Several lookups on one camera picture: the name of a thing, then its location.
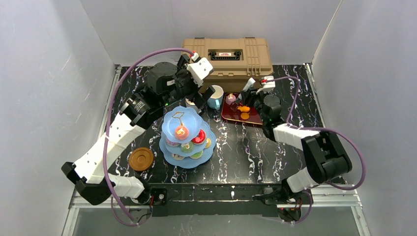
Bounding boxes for white mug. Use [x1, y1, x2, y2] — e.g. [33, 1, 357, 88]
[185, 98, 201, 113]

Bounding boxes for orange pastry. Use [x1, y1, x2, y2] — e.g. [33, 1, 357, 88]
[237, 106, 250, 113]

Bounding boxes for light blue mug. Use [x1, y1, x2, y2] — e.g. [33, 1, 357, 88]
[207, 85, 224, 110]

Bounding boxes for pink cupcake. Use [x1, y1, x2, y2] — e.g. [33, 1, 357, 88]
[225, 93, 237, 105]

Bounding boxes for pink round pastry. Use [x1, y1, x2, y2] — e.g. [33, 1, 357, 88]
[174, 125, 189, 140]

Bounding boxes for blue three-tier cake stand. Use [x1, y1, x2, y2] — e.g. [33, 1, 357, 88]
[159, 106, 216, 169]

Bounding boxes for green kiwi tart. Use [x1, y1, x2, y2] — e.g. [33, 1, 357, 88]
[180, 142, 194, 153]

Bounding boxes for purple frosted donut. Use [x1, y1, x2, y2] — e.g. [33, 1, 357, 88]
[165, 138, 180, 147]

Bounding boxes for green frosted donut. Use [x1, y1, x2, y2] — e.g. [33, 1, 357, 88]
[190, 150, 204, 159]

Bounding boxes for chocolate sprinkle donut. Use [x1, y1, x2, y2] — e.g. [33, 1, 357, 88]
[172, 153, 185, 161]

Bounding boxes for brown wooden coaster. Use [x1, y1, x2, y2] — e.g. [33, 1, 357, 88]
[128, 147, 154, 172]

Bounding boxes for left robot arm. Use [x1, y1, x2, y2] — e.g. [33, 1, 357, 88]
[61, 58, 214, 206]

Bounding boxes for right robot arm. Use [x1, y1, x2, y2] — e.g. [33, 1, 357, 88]
[240, 89, 352, 199]

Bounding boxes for red serving tray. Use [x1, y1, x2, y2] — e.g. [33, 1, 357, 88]
[221, 93, 262, 126]

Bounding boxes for tan plastic toolbox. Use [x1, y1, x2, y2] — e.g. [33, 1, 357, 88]
[182, 37, 273, 93]

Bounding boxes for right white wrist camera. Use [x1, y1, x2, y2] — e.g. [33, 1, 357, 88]
[256, 76, 275, 94]

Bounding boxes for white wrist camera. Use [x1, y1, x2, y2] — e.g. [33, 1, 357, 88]
[256, 76, 275, 94]
[186, 58, 214, 87]

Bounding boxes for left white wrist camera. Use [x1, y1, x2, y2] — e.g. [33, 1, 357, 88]
[186, 58, 214, 87]

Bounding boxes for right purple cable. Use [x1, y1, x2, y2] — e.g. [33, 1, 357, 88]
[267, 76, 367, 225]

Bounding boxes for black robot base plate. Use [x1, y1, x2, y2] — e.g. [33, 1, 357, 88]
[143, 182, 313, 218]

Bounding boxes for aluminium frame rail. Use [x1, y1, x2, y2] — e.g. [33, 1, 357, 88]
[69, 184, 363, 209]

